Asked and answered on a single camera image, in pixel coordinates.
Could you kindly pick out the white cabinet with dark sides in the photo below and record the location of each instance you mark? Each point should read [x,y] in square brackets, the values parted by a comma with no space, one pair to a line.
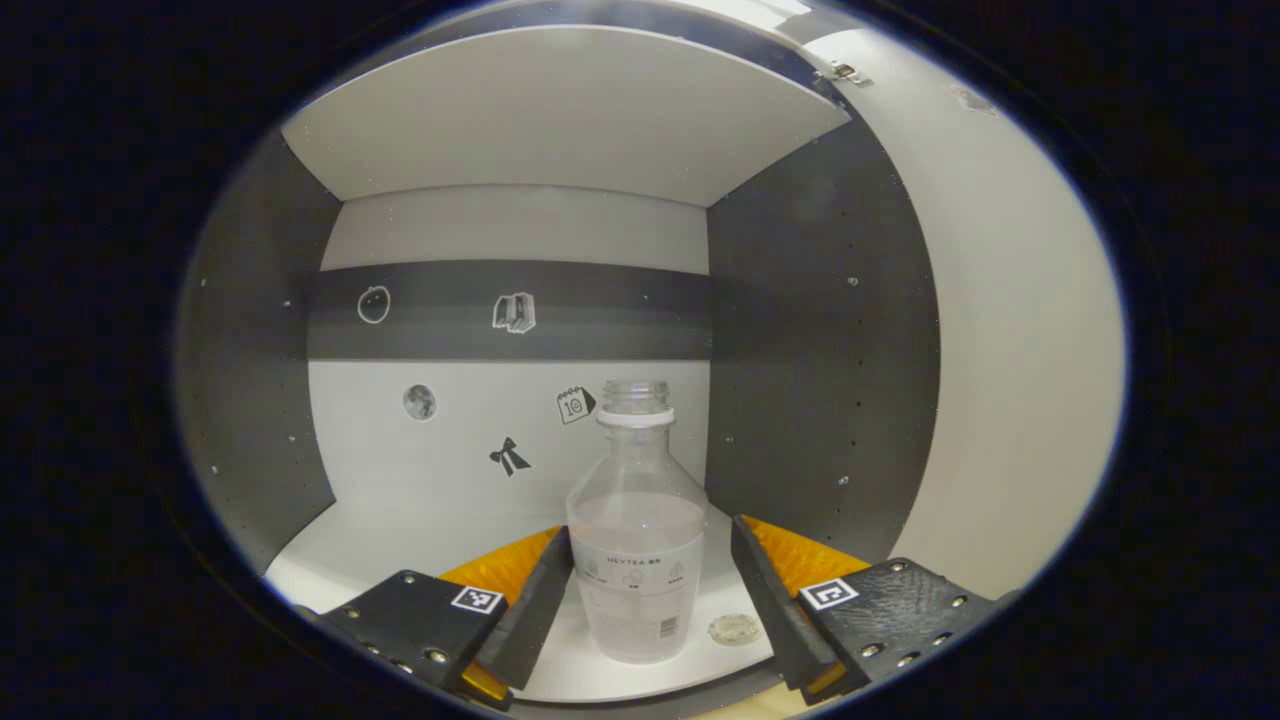
[560,120]

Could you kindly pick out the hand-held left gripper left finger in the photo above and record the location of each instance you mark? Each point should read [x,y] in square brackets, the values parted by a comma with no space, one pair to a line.
[530,605]

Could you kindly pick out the clear plastic bottle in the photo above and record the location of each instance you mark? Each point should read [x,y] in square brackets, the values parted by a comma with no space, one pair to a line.
[635,560]

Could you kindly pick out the white cabinet door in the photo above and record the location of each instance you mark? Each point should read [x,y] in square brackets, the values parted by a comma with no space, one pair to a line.
[1020,350]

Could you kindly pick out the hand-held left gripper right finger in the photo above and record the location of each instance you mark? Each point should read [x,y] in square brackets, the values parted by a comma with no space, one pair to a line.
[770,600]

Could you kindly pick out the metal door hinge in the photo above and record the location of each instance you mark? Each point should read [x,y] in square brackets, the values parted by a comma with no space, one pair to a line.
[843,72]

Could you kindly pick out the small clear round dish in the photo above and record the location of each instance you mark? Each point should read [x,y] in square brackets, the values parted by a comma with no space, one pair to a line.
[735,629]

